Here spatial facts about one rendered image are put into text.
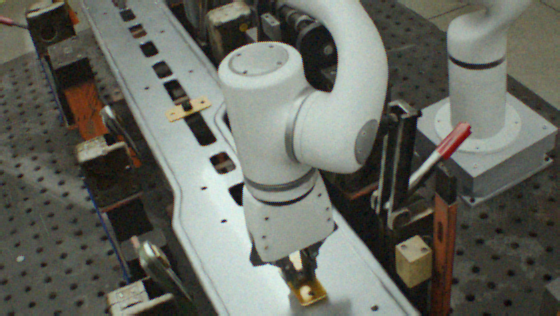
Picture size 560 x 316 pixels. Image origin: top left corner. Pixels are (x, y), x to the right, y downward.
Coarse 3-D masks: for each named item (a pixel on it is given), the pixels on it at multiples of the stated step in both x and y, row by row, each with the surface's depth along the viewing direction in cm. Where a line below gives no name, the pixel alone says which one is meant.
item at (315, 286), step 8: (296, 256) 90; (296, 264) 89; (280, 272) 89; (304, 272) 87; (304, 280) 87; (304, 288) 86; (312, 288) 86; (320, 288) 86; (296, 296) 85; (304, 296) 85; (312, 296) 85; (320, 296) 85; (304, 304) 84
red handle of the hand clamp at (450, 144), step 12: (456, 132) 85; (468, 132) 84; (444, 144) 85; (456, 144) 85; (432, 156) 86; (444, 156) 85; (420, 168) 86; (432, 168) 85; (420, 180) 86; (408, 192) 86; (384, 204) 87
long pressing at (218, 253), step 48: (96, 0) 166; (144, 0) 161; (192, 48) 138; (144, 96) 127; (192, 96) 125; (192, 144) 114; (192, 192) 105; (192, 240) 97; (240, 240) 95; (336, 240) 93; (240, 288) 89; (288, 288) 87; (336, 288) 86; (384, 288) 85
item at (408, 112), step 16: (400, 112) 79; (416, 112) 78; (384, 128) 77; (400, 128) 78; (384, 144) 82; (400, 144) 79; (384, 160) 83; (400, 160) 80; (384, 176) 85; (400, 176) 82; (384, 192) 87; (400, 192) 84
